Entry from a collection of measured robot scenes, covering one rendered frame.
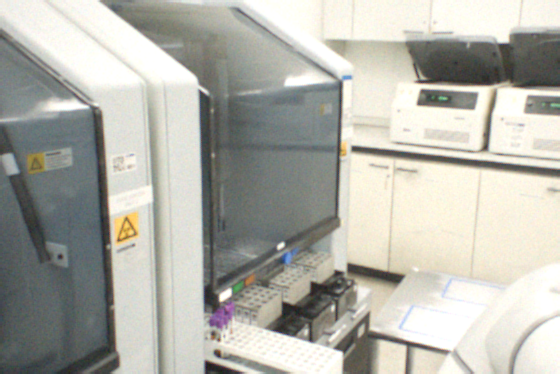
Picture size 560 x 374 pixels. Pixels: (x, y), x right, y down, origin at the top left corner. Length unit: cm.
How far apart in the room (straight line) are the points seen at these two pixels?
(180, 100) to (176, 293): 37
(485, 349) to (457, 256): 282
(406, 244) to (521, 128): 98
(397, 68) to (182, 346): 318
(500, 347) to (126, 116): 67
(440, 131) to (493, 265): 83
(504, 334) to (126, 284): 64
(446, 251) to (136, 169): 273
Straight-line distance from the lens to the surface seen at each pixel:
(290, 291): 156
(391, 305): 161
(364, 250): 376
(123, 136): 101
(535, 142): 333
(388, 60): 417
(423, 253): 362
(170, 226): 113
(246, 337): 136
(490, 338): 75
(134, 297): 110
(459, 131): 339
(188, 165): 114
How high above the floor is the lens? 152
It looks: 14 degrees down
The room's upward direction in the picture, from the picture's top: 2 degrees clockwise
